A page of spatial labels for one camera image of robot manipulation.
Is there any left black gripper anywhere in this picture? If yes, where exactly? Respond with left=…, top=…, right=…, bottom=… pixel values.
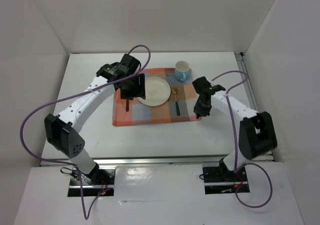
left=119, top=73, right=146, bottom=101

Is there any gold fork green handle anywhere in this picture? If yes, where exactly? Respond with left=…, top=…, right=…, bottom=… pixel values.
left=125, top=99, right=130, bottom=112

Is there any cream round plate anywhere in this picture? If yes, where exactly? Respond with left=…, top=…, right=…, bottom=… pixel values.
left=137, top=76, right=171, bottom=107

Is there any gold spoon green handle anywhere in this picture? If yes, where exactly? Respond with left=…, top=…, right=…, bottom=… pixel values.
left=171, top=87, right=181, bottom=116

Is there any light blue mug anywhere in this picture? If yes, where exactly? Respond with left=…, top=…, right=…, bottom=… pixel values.
left=174, top=60, right=190, bottom=82

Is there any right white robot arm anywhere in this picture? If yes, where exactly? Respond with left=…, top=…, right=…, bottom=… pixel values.
left=192, top=79, right=278, bottom=183

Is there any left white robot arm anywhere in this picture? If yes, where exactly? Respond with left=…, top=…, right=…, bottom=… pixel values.
left=44, top=60, right=144, bottom=185

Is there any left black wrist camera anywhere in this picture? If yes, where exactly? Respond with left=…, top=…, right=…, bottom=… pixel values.
left=118, top=53, right=141, bottom=75

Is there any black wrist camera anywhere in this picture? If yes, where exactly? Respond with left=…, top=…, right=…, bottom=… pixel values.
left=118, top=53, right=141, bottom=75
left=192, top=76, right=212, bottom=95

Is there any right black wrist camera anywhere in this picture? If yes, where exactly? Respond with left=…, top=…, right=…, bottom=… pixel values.
left=192, top=76, right=212, bottom=95

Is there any aluminium front rail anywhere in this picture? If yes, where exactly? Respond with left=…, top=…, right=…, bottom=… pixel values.
left=38, top=154, right=275, bottom=167

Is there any aluminium rail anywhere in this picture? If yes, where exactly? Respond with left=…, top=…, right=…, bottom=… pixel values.
left=38, top=154, right=275, bottom=167
left=234, top=51, right=273, bottom=156

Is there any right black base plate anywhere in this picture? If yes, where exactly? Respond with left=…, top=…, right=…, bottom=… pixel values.
left=198, top=166, right=250, bottom=195

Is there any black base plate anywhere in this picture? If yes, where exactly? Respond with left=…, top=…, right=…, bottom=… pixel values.
left=198, top=166, right=250, bottom=195
left=60, top=166, right=116, bottom=198

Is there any aluminium right side rail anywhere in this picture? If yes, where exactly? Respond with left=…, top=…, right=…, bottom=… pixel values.
left=234, top=51, right=273, bottom=156

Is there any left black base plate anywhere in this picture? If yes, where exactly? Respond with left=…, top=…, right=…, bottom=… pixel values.
left=60, top=166, right=116, bottom=198

